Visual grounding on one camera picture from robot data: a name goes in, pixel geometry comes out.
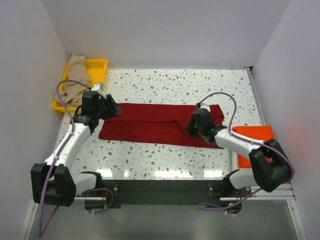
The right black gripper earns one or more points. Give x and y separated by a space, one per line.
189 130

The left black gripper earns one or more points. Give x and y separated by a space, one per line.
114 109

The dark red t shirt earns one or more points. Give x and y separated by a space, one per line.
152 123

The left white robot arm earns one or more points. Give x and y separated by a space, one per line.
52 182

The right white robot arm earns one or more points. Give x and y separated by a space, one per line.
270 167

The beige crumpled t shirt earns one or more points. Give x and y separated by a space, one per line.
72 93

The white folded t shirt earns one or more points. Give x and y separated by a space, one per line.
234 161

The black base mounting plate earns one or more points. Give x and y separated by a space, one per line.
163 192

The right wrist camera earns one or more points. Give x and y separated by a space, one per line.
202 105

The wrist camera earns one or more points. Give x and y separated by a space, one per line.
99 87
202 105

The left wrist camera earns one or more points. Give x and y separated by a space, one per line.
99 87

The aluminium frame rail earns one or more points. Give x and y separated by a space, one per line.
283 192

